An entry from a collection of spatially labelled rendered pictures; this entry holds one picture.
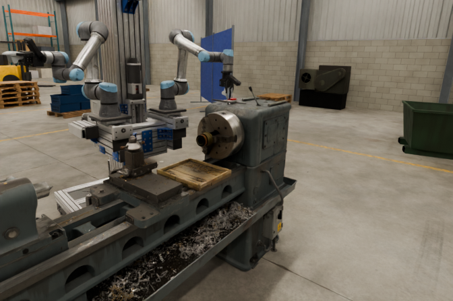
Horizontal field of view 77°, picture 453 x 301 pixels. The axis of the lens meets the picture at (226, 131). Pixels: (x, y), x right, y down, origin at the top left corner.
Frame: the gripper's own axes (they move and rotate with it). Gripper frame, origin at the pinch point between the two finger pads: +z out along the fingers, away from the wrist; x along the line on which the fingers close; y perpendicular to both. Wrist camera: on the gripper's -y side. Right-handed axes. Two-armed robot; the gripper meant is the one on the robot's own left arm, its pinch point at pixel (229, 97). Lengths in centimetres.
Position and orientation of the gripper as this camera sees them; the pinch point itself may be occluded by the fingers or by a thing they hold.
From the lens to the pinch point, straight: 217.4
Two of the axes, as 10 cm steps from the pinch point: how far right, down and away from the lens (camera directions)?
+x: -5.9, 1.8, -7.9
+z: -0.3, 9.7, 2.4
